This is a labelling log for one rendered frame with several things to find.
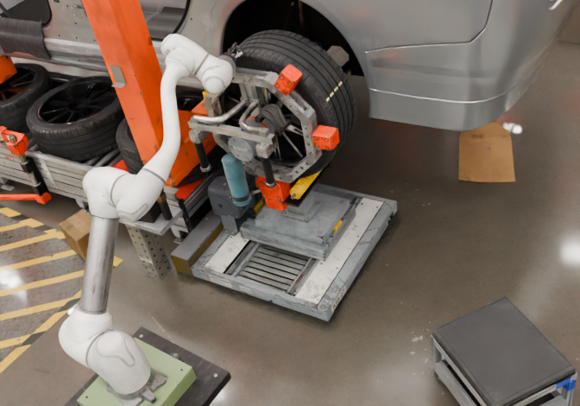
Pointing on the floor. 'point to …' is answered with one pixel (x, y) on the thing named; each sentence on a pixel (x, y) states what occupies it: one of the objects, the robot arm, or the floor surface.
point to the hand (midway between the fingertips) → (235, 48)
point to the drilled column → (150, 252)
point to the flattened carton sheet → (486, 155)
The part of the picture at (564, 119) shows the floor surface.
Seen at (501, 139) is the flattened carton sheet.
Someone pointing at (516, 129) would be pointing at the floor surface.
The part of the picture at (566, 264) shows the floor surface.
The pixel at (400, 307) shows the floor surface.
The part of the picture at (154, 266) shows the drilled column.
